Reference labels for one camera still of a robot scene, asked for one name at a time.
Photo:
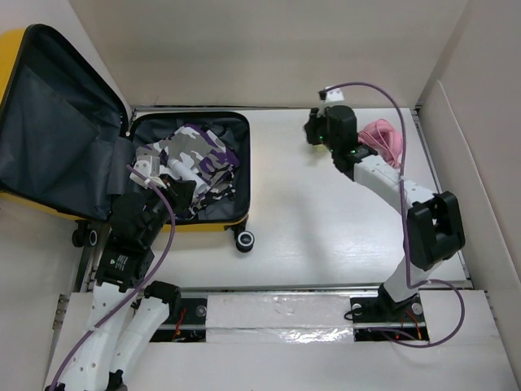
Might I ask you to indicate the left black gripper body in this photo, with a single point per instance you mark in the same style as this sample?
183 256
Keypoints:
161 213

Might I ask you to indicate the yellow hard-shell suitcase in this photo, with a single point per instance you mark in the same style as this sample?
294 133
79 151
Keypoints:
68 144

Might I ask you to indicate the purple camouflage cloth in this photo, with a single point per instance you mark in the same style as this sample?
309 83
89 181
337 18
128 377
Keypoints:
203 152

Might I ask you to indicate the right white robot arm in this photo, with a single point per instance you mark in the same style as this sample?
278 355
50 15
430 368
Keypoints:
433 230

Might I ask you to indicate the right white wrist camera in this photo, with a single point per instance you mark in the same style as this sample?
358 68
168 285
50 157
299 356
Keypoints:
331 97

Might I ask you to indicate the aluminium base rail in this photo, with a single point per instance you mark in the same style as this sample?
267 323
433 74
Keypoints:
295 319

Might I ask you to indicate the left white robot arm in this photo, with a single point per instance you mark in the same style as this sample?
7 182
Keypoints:
127 306

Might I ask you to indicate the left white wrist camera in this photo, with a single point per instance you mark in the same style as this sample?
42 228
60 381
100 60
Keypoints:
146 170

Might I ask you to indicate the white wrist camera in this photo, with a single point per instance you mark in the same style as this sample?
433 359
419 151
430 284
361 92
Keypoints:
331 97
146 170

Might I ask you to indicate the yellow-green mug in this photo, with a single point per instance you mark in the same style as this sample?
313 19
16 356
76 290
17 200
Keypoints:
319 149

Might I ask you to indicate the white spray bottle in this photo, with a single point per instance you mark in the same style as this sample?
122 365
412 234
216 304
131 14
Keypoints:
181 172

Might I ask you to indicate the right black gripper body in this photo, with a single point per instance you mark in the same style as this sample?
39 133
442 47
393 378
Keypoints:
317 129

